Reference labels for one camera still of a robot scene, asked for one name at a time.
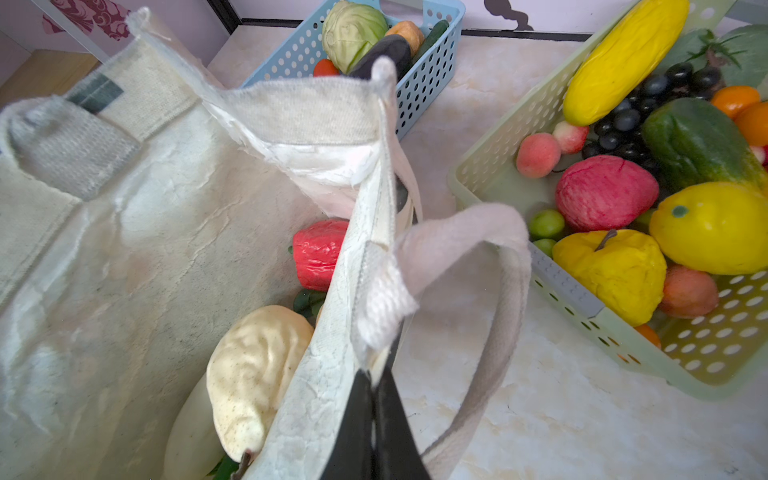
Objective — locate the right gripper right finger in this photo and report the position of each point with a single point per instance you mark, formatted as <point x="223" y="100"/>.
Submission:
<point x="396" y="456"/>

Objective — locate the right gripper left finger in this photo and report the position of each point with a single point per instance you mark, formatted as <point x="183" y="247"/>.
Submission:
<point x="352" y="454"/>

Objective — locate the cream pear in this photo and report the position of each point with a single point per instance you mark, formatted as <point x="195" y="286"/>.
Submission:
<point x="249" y="373"/>

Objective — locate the white radish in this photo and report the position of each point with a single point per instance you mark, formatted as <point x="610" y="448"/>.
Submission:
<point x="193" y="448"/>

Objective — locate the red bell pepper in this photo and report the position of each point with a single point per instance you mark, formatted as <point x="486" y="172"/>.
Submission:
<point x="315" y="252"/>

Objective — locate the cream canvas grocery tote bag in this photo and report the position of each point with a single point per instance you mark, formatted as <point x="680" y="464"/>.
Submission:
<point x="149" y="209"/>

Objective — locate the green grape pair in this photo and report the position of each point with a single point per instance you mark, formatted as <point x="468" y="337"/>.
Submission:
<point x="546" y="227"/>

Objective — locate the yellow bell pepper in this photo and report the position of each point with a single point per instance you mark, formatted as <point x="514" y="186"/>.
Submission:
<point x="625" y="269"/>

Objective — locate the green plastic basket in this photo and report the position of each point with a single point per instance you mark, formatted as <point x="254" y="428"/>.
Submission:
<point x="708" y="358"/>

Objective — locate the small pink peach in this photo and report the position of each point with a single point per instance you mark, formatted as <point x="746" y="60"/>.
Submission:
<point x="538" y="155"/>

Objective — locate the red peach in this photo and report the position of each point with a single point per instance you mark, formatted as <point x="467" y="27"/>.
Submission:
<point x="688" y="293"/>

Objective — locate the pink dragon fruit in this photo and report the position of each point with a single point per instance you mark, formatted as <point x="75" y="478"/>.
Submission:
<point x="604" y="192"/>

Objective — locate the black grapes bunch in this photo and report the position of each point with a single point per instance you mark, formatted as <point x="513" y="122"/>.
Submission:
<point x="619" y="133"/>

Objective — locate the yellow lemon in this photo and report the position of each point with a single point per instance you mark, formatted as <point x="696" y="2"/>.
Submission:
<point x="716" y="227"/>

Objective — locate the purple eggplant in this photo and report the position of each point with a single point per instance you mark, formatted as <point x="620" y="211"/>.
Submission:
<point x="395" y="47"/>

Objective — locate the dark green cucumber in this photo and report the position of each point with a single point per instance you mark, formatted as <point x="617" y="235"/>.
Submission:
<point x="431" y="39"/>

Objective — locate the brown potato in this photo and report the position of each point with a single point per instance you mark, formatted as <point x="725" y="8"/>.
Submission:
<point x="411" y="33"/>

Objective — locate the green papaya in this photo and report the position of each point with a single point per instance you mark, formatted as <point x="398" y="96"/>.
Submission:
<point x="693" y="142"/>

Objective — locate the green cabbage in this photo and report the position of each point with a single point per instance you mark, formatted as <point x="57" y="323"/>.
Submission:
<point x="350" y="31"/>

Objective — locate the yellow corn cob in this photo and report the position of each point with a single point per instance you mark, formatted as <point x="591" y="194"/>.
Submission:
<point x="625" y="57"/>

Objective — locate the small orange tangerine lower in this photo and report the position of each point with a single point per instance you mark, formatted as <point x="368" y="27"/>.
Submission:
<point x="752" y="122"/>

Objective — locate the small orange tangerine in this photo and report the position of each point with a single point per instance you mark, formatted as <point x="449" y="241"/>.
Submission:
<point x="734" y="99"/>
<point x="752" y="122"/>

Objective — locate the small orange tangerine upper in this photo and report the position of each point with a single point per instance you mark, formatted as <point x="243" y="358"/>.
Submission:
<point x="734" y="99"/>

